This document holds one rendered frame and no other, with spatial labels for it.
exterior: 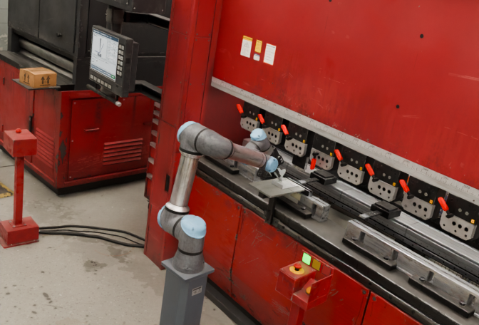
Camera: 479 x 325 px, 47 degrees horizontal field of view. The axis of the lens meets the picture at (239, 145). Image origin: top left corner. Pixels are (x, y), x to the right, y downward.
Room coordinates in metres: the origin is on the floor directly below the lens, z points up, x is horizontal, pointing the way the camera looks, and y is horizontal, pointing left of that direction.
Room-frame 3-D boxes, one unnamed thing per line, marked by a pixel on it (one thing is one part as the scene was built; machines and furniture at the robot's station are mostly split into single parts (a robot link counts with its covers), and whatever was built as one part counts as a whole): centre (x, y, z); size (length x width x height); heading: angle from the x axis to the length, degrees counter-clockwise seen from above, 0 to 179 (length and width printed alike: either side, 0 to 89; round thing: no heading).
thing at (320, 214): (2.90, -0.39, 0.92); 0.39 x 0.06 x 0.10; 42
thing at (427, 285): (2.16, -0.98, 0.89); 0.30 x 0.05 x 0.03; 42
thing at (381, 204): (2.70, -0.77, 1.01); 0.26 x 0.12 x 0.05; 132
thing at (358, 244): (2.46, -0.71, 0.89); 0.30 x 0.05 x 0.03; 42
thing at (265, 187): (2.85, -0.24, 1.00); 0.26 x 0.18 x 0.01; 132
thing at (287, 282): (2.34, -0.41, 0.75); 0.20 x 0.16 x 0.18; 46
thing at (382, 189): (2.52, -0.73, 1.26); 0.15 x 0.09 x 0.17; 42
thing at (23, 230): (3.52, 1.48, 0.41); 0.25 x 0.20 x 0.83; 132
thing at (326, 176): (3.04, -0.47, 1.01); 0.26 x 0.12 x 0.05; 132
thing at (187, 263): (2.26, 0.15, 0.82); 0.15 x 0.15 x 0.10
